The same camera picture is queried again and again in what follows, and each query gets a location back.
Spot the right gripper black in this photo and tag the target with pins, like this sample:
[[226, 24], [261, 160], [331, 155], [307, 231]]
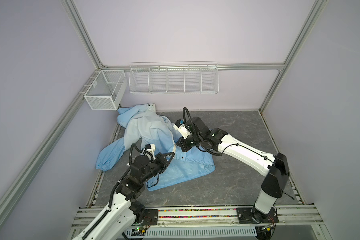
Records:
[[182, 142]]

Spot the long white wire basket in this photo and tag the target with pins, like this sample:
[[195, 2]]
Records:
[[174, 78]]

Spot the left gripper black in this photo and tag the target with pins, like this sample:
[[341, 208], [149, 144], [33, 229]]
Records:
[[161, 156]]

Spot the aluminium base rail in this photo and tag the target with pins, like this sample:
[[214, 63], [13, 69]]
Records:
[[228, 216]]

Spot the white vented cable duct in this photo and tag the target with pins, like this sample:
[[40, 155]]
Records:
[[191, 233]]

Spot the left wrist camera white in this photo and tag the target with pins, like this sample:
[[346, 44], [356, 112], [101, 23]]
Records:
[[150, 149]]

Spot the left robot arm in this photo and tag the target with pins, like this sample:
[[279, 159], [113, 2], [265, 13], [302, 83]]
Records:
[[123, 209]]

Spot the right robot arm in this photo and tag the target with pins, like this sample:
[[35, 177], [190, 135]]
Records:
[[217, 142]]

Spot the light blue zip jacket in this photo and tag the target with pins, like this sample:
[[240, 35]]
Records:
[[141, 122]]

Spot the small white mesh basket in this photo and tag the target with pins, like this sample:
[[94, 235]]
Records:
[[106, 90]]

